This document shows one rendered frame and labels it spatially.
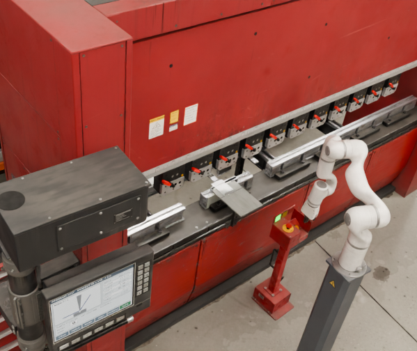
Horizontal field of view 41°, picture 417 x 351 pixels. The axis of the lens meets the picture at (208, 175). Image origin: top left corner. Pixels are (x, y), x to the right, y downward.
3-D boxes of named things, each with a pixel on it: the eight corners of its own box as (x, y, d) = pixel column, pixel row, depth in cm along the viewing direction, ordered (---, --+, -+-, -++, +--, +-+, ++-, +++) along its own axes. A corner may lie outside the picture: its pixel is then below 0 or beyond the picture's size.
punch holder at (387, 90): (383, 97, 414) (390, 78, 403) (374, 92, 419) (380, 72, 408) (395, 92, 422) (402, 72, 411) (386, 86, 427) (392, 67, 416)
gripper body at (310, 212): (303, 198, 343) (299, 211, 351) (316, 209, 338) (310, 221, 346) (312, 194, 347) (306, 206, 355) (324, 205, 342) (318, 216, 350)
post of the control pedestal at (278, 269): (272, 293, 398) (288, 241, 363) (267, 288, 401) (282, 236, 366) (278, 290, 401) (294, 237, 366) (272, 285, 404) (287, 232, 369)
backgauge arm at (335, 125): (340, 145, 437) (344, 130, 428) (282, 104, 472) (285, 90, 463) (346, 141, 442) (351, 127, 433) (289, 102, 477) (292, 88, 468)
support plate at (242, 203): (240, 217, 328) (240, 216, 327) (211, 191, 342) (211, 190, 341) (262, 205, 337) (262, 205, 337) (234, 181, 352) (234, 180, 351)
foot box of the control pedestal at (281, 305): (275, 321, 395) (278, 310, 387) (250, 297, 408) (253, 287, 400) (294, 307, 406) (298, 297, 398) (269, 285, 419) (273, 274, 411)
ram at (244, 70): (104, 197, 277) (103, 51, 226) (96, 188, 282) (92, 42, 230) (439, 56, 438) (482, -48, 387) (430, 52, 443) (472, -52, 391)
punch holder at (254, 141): (242, 160, 339) (246, 138, 328) (233, 152, 343) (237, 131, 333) (260, 152, 347) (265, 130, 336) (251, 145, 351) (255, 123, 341)
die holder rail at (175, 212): (112, 254, 310) (112, 243, 304) (106, 248, 314) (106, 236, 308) (184, 219, 337) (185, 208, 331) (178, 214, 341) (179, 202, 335)
